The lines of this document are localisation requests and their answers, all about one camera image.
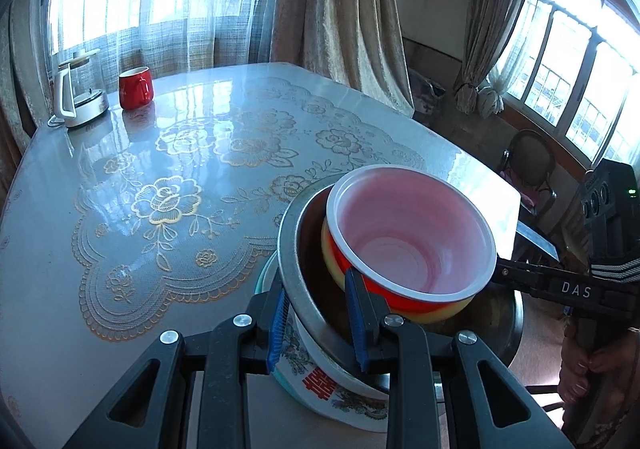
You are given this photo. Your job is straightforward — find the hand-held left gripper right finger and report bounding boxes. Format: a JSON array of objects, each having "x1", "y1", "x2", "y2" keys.
[{"x1": 344, "y1": 269, "x2": 576, "y2": 449}]

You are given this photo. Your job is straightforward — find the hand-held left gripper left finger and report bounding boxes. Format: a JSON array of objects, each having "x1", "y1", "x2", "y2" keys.
[{"x1": 62, "y1": 279, "x2": 291, "y2": 449}]

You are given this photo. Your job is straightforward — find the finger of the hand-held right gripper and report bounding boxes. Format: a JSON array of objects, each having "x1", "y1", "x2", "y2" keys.
[{"x1": 494, "y1": 261, "x2": 640, "y2": 323}]

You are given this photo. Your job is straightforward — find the large white patterned plate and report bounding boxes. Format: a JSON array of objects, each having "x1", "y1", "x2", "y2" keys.
[{"x1": 270, "y1": 299, "x2": 391, "y2": 432}]

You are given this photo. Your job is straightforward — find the stainless steel bowl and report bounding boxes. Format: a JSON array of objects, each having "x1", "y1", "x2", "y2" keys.
[{"x1": 276, "y1": 174, "x2": 525, "y2": 375}]

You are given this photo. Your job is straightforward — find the teal plate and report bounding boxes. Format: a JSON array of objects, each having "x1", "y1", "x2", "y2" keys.
[{"x1": 254, "y1": 251, "x2": 321, "y2": 410}]

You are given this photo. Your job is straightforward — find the yellow bowl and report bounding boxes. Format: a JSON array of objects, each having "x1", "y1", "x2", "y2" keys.
[{"x1": 320, "y1": 219, "x2": 476, "y2": 325}]

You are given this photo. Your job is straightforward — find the red bowl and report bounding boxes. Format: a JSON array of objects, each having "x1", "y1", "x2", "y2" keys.
[{"x1": 326, "y1": 165, "x2": 498, "y2": 312}]

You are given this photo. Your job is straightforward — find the person's right hand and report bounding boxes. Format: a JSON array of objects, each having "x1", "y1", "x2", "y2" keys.
[{"x1": 557, "y1": 326, "x2": 640, "y2": 410}]

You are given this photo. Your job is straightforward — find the dark round-back chair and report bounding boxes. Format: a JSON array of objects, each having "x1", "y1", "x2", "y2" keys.
[{"x1": 500, "y1": 129, "x2": 559, "y2": 218}]

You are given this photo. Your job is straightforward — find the side window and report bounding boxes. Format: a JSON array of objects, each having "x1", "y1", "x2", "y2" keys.
[{"x1": 505, "y1": 0, "x2": 640, "y2": 170}]

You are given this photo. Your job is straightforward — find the blue white patterned bag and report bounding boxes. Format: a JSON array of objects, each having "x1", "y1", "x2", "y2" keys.
[{"x1": 410, "y1": 79, "x2": 447, "y2": 118}]

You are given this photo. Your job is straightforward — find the tied beige curtain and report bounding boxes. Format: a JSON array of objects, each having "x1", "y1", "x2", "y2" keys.
[{"x1": 452, "y1": 0, "x2": 556, "y2": 118}]

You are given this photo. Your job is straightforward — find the red mug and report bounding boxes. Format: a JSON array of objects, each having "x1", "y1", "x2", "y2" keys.
[{"x1": 118, "y1": 67, "x2": 155, "y2": 110}]

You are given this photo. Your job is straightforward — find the white glass electric kettle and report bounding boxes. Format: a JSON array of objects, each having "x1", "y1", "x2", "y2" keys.
[{"x1": 52, "y1": 49, "x2": 111, "y2": 128}]

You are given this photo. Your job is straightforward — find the sheer white curtain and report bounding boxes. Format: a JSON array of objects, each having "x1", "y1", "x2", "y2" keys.
[{"x1": 30, "y1": 0, "x2": 286, "y2": 96}]

